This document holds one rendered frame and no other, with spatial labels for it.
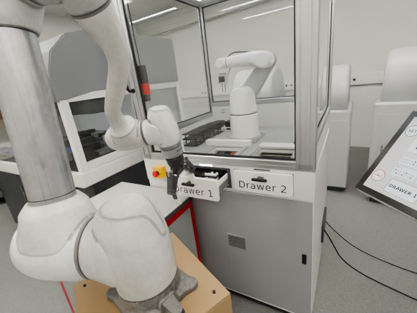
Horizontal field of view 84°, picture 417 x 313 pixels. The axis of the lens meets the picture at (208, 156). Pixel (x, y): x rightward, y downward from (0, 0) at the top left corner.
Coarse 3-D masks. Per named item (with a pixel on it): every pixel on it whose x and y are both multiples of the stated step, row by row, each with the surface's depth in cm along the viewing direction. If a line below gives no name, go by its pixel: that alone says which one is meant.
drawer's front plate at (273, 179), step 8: (240, 176) 116; (248, 176) 114; (256, 176) 112; (264, 176) 110; (272, 176) 108; (280, 176) 106; (288, 176) 104; (240, 184) 118; (248, 184) 116; (256, 184) 113; (264, 184) 111; (272, 184) 109; (280, 184) 107; (288, 184) 105; (256, 192) 115; (264, 192) 113; (272, 192) 110; (280, 192) 108; (288, 192) 106
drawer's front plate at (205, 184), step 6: (180, 180) 119; (186, 180) 117; (198, 180) 113; (204, 180) 111; (210, 180) 109; (216, 180) 109; (180, 186) 121; (186, 186) 118; (198, 186) 114; (204, 186) 112; (210, 186) 110; (216, 186) 109; (180, 192) 122; (204, 192) 114; (216, 192) 110; (204, 198) 115; (210, 198) 113; (216, 198) 111
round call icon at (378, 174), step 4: (376, 168) 77; (376, 172) 77; (380, 172) 75; (384, 172) 74; (372, 176) 77; (376, 176) 76; (380, 176) 75; (384, 176) 74; (376, 180) 75; (380, 180) 74
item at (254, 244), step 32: (224, 192) 127; (320, 192) 134; (224, 224) 135; (256, 224) 124; (288, 224) 114; (320, 224) 149; (224, 256) 144; (256, 256) 131; (288, 256) 120; (320, 256) 168; (256, 288) 139; (288, 288) 127
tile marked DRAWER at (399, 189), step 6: (390, 180) 72; (396, 180) 70; (390, 186) 71; (396, 186) 69; (402, 186) 68; (408, 186) 67; (414, 186) 65; (390, 192) 70; (396, 192) 69; (402, 192) 67; (408, 192) 66; (414, 192) 65; (402, 198) 66; (408, 198) 65; (414, 198) 64
